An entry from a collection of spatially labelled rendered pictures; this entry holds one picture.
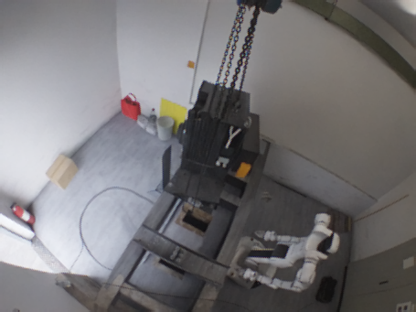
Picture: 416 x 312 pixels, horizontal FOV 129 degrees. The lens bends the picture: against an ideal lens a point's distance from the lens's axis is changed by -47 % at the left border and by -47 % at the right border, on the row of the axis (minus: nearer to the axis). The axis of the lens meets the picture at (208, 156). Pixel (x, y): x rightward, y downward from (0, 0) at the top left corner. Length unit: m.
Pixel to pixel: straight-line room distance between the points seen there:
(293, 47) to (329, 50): 0.41
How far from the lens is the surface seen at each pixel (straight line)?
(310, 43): 2.16
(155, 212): 1.85
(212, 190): 1.72
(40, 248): 3.04
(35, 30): 2.49
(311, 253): 1.28
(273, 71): 2.26
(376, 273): 3.20
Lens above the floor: 2.40
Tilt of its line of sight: 51 degrees down
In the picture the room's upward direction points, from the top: 18 degrees clockwise
